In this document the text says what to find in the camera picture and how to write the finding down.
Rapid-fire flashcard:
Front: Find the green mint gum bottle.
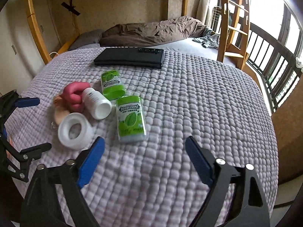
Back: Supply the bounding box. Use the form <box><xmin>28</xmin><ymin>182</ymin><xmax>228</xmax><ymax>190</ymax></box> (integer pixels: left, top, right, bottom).
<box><xmin>116</xmin><ymin>96</ymin><xmax>147</xmax><ymax>143</ymax></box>

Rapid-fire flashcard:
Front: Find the white radiator panel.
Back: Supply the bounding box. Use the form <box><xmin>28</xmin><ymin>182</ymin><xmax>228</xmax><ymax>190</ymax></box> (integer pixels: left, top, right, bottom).
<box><xmin>210</xmin><ymin>6</ymin><xmax>222</xmax><ymax>33</ymax></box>

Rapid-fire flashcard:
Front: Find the white tape roll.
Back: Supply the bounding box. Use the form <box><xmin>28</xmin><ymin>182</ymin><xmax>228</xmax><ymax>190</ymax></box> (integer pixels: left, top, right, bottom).
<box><xmin>58</xmin><ymin>113</ymin><xmax>93</xmax><ymax>150</ymax></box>

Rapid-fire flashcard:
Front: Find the black remote control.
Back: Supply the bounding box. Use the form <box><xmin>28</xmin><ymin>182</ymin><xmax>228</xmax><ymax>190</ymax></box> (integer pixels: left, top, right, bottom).
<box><xmin>138</xmin><ymin>48</ymin><xmax>163</xmax><ymax>54</ymax></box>

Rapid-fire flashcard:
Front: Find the black balcony railing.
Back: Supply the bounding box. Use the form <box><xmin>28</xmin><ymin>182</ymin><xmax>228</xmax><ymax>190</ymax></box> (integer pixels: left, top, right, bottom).
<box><xmin>210</xmin><ymin>4</ymin><xmax>303</xmax><ymax>114</ymax></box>

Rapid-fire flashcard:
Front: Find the black flat case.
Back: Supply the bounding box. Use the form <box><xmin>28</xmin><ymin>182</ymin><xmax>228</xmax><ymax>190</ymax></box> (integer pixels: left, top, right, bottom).
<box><xmin>94</xmin><ymin>47</ymin><xmax>164</xmax><ymax>69</ymax></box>

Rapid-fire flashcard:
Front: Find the wooden bunk ladder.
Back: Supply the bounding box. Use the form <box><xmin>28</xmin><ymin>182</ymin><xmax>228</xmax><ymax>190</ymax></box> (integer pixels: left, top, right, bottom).
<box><xmin>217</xmin><ymin>0</ymin><xmax>250</xmax><ymax>70</ymax></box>

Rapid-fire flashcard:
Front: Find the lavender quilted bed cover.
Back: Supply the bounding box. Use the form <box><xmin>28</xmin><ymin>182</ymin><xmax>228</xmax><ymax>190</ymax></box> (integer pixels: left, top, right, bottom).
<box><xmin>5</xmin><ymin>48</ymin><xmax>278</xmax><ymax>226</ymax></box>

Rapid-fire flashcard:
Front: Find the grey pillow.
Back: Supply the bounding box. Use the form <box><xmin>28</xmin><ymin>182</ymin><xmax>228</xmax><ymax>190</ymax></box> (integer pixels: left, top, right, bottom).
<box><xmin>69</xmin><ymin>29</ymin><xmax>104</xmax><ymax>51</ymax></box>

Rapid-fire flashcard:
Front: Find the grey crumpled clothing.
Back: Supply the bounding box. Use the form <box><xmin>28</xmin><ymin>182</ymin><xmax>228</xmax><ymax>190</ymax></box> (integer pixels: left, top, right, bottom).
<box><xmin>192</xmin><ymin>27</ymin><xmax>220</xmax><ymax>49</ymax></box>

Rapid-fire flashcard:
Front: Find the brown rumpled duvet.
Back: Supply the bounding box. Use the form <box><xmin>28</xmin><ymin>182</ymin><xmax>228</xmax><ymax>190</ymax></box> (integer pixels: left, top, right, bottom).
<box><xmin>99</xmin><ymin>16</ymin><xmax>212</xmax><ymax>47</ymax></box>

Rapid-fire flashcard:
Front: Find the white pill bottle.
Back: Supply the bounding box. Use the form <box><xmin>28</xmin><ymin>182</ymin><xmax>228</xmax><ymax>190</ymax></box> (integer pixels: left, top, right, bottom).
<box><xmin>82</xmin><ymin>88</ymin><xmax>112</xmax><ymax>120</ymax></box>

